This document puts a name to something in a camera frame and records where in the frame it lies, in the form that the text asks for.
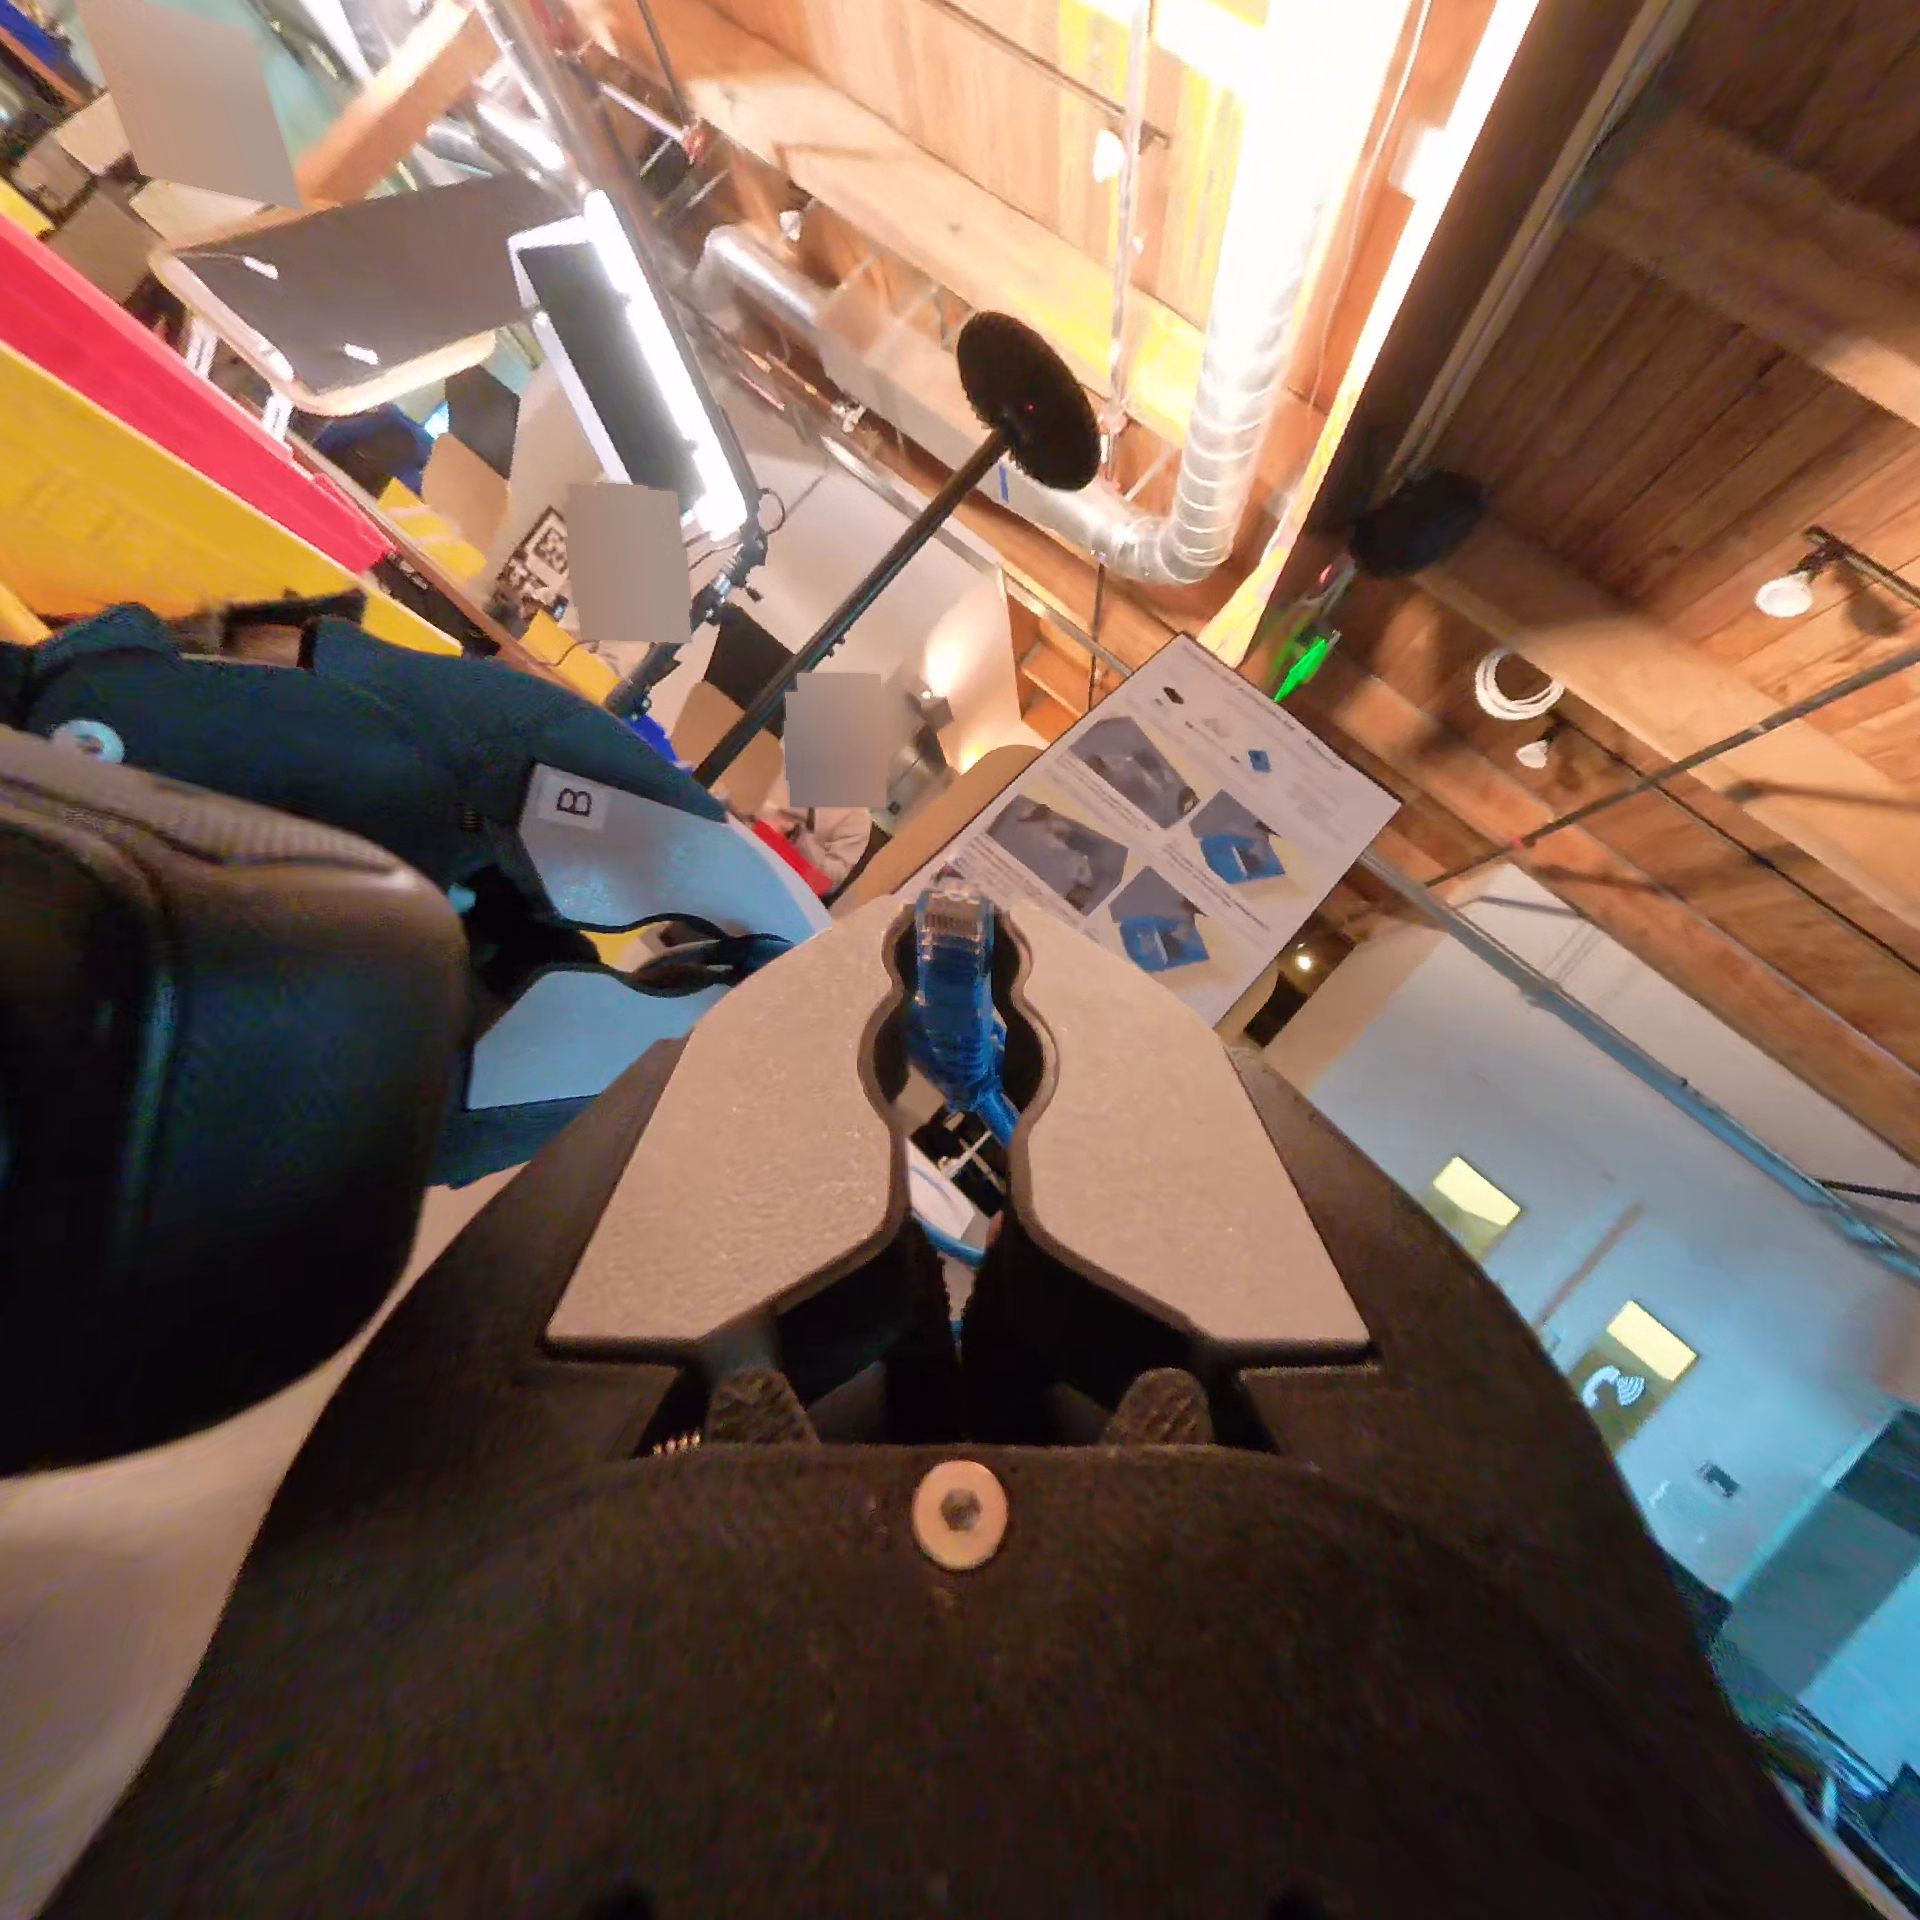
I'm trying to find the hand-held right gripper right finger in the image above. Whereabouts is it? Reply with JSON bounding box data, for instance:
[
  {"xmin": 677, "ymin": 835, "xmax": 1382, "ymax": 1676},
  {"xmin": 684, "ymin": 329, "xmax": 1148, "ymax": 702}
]
[{"xmin": 994, "ymin": 908, "xmax": 1374, "ymax": 1353}]

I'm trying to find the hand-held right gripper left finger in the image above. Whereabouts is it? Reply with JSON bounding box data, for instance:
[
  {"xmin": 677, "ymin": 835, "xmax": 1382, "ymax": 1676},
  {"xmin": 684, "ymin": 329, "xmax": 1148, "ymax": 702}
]
[{"xmin": 539, "ymin": 897, "xmax": 917, "ymax": 1347}]

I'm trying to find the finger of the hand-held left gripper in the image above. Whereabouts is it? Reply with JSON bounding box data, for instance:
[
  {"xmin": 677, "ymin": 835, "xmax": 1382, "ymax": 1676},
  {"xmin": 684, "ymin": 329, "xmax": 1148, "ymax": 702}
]
[
  {"xmin": 465, "ymin": 960, "xmax": 737, "ymax": 1116},
  {"xmin": 499, "ymin": 761, "xmax": 837, "ymax": 992}
]

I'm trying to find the blue ethernet cable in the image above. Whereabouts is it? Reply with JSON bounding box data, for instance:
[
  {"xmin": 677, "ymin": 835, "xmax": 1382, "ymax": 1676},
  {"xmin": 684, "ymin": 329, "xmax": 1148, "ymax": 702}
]
[{"xmin": 897, "ymin": 884, "xmax": 1024, "ymax": 1265}]

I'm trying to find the yellow plastic bin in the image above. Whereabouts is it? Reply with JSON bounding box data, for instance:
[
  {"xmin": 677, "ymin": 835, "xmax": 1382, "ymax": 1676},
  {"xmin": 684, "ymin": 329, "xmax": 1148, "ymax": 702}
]
[{"xmin": 0, "ymin": 343, "xmax": 465, "ymax": 666}]

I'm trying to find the light stand pole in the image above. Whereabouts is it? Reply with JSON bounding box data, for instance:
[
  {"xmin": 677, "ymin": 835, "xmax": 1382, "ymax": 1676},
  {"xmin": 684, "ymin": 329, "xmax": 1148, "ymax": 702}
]
[{"xmin": 600, "ymin": 527, "xmax": 774, "ymax": 724}]

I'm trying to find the fiducial marker sign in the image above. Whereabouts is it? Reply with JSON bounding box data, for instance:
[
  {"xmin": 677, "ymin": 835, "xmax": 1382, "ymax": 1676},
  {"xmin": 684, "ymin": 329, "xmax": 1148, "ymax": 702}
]
[{"xmin": 492, "ymin": 505, "xmax": 577, "ymax": 609}]

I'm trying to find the instruction poster board with stand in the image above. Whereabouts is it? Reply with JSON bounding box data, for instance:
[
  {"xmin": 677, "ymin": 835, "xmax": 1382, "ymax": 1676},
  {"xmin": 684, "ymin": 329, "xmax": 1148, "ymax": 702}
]
[{"xmin": 829, "ymin": 631, "xmax": 1408, "ymax": 1033}]

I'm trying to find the LED light panel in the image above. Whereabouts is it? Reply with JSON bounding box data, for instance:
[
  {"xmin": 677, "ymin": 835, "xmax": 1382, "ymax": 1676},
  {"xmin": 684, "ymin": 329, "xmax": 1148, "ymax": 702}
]
[{"xmin": 505, "ymin": 190, "xmax": 769, "ymax": 554}]

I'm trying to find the black pole with round disc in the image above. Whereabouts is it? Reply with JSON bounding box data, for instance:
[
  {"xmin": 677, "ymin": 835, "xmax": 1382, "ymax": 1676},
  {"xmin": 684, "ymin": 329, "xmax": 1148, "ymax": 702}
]
[{"xmin": 692, "ymin": 312, "xmax": 1106, "ymax": 794}]

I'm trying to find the wooden poster board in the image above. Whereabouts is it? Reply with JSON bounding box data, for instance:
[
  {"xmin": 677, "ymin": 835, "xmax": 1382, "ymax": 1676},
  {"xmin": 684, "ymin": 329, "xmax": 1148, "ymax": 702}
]
[{"xmin": 147, "ymin": 170, "xmax": 572, "ymax": 418}]

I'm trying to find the red plastic bin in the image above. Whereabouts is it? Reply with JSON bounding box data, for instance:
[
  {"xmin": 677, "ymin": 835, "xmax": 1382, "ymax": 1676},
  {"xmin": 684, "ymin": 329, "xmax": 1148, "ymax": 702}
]
[{"xmin": 0, "ymin": 211, "xmax": 395, "ymax": 576}]

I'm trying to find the black ceiling speaker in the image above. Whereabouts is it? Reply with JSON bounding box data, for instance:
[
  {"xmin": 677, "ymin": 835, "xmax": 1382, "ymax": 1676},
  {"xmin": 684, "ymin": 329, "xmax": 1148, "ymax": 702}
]
[{"xmin": 1345, "ymin": 470, "xmax": 1490, "ymax": 583}]

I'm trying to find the ceiling light strip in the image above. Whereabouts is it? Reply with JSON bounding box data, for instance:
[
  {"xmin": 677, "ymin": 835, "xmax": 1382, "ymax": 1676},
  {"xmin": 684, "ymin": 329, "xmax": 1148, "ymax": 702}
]
[{"xmin": 1200, "ymin": 0, "xmax": 1547, "ymax": 670}]

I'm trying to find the white cable coil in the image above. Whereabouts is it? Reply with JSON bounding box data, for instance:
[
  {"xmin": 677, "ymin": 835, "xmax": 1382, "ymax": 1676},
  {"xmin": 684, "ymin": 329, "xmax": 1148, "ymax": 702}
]
[{"xmin": 1469, "ymin": 644, "xmax": 1568, "ymax": 728}]

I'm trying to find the silver ventilation duct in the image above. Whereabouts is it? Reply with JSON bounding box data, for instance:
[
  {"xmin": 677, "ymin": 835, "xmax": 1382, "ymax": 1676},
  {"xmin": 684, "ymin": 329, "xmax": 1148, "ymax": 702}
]
[{"xmin": 692, "ymin": 0, "xmax": 1328, "ymax": 590}]

